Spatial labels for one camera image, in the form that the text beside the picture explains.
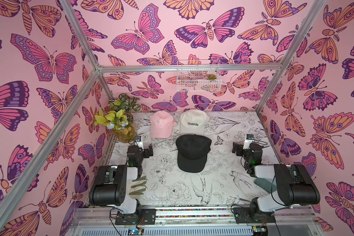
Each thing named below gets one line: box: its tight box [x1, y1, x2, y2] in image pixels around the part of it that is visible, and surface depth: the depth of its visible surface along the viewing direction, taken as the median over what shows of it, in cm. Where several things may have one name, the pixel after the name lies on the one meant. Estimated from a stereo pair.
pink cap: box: [149, 110, 177, 139], surface depth 108 cm
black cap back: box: [175, 134, 212, 174], surface depth 91 cm
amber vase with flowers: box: [94, 93, 141, 144], surface depth 96 cm
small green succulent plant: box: [206, 73, 217, 80], surface depth 94 cm
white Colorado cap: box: [178, 109, 210, 136], surface depth 108 cm
